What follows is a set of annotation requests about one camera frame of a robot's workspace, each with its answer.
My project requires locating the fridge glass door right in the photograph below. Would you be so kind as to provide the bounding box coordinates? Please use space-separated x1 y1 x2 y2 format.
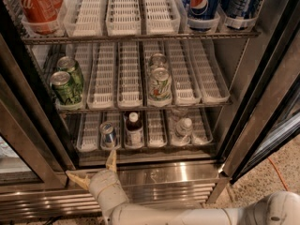
223 7 300 183

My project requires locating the clear water bottle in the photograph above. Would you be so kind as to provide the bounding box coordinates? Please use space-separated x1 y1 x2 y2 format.
171 108 188 124
174 118 193 146

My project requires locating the stainless steel fridge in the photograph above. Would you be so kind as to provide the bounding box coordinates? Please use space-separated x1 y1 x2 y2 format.
0 0 300 222

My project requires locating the red bull can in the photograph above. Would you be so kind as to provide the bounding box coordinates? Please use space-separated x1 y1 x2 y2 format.
99 121 117 148

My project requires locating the wire shelf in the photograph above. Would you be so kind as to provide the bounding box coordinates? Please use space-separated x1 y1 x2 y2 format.
76 144 215 157
58 101 233 114
22 31 261 45

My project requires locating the middle wire shelf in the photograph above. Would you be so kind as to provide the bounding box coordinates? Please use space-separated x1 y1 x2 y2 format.
58 101 233 114

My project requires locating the clear water bottle rear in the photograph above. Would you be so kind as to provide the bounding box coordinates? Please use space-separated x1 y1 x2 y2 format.
171 108 188 124

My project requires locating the clear water bottle front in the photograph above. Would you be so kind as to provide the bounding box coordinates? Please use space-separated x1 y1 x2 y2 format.
174 118 193 146

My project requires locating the brown juice bottle white cap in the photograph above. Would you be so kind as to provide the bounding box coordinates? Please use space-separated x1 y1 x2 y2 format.
126 112 143 149

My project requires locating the orange cable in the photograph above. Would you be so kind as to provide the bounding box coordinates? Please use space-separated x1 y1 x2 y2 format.
267 157 290 192

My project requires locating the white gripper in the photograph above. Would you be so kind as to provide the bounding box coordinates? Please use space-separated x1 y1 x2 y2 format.
67 150 128 218

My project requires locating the top wire shelf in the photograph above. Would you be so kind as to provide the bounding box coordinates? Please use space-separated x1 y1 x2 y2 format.
22 31 261 45

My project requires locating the red coca-cola can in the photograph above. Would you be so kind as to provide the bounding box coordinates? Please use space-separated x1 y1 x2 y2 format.
19 0 63 35

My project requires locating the dark blue can right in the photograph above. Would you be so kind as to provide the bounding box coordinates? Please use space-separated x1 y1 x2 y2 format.
220 0 262 30

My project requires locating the blue pepsi can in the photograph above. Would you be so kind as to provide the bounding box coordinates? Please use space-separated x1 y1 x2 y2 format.
182 0 219 32

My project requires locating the bottom wire shelf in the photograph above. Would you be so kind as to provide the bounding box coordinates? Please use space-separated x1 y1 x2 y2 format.
76 144 215 157

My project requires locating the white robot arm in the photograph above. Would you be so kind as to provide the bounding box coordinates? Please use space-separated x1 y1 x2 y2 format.
67 150 300 225

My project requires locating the white green can rear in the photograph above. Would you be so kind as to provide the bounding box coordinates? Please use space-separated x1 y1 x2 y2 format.
148 52 168 72

